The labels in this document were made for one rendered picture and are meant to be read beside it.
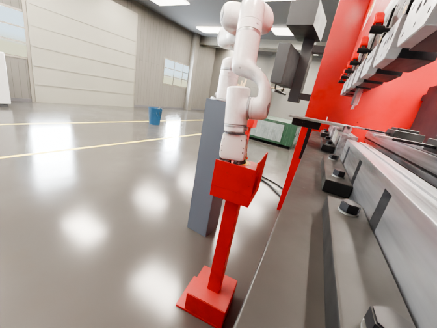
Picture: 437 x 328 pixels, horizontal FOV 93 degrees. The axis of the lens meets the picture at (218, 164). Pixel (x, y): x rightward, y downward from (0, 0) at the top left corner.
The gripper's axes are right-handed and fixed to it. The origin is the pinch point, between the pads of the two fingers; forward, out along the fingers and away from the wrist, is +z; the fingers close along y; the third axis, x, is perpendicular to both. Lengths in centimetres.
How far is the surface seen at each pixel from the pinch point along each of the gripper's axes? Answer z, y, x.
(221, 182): 3.4, 2.3, 4.7
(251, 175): -1.5, -8.8, 5.1
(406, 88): -49, -95, -128
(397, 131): -19, -64, -40
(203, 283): 63, 11, -6
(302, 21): -107, -13, -149
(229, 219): 22.1, -0.3, -2.9
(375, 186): -13, -34, 39
